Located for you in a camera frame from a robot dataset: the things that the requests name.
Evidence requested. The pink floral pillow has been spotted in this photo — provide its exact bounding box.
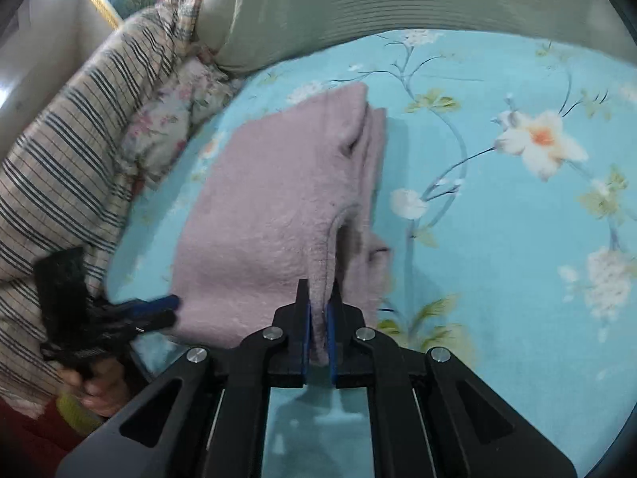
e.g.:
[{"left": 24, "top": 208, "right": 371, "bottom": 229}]
[{"left": 119, "top": 57, "right": 244, "bottom": 185}]

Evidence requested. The blue floral bedsheet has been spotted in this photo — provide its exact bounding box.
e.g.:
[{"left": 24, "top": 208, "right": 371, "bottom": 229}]
[{"left": 107, "top": 30, "right": 637, "bottom": 478}]

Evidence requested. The pink knit sweater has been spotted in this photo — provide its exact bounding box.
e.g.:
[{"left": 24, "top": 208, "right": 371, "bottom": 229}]
[{"left": 166, "top": 82, "right": 394, "bottom": 366}]

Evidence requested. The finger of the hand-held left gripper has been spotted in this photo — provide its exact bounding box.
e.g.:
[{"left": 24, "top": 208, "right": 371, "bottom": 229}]
[
  {"left": 112, "top": 295, "right": 180, "bottom": 317},
  {"left": 122, "top": 311, "right": 178, "bottom": 339}
]

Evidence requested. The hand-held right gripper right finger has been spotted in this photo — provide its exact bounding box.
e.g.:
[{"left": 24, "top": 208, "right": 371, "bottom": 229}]
[{"left": 326, "top": 279, "right": 578, "bottom": 478}]

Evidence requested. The person's left hand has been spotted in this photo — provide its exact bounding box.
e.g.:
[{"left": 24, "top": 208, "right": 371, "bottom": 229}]
[{"left": 62, "top": 357, "right": 132, "bottom": 417}]

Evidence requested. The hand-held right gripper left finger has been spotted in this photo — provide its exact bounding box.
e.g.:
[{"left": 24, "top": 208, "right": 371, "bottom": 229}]
[{"left": 55, "top": 279, "right": 312, "bottom": 478}]

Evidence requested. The plaid blanket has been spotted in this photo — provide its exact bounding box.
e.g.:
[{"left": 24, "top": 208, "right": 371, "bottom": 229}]
[{"left": 0, "top": 0, "right": 220, "bottom": 414}]

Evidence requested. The dark red cloth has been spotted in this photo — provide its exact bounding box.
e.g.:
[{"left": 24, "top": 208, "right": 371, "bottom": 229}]
[{"left": 0, "top": 393, "right": 103, "bottom": 478}]

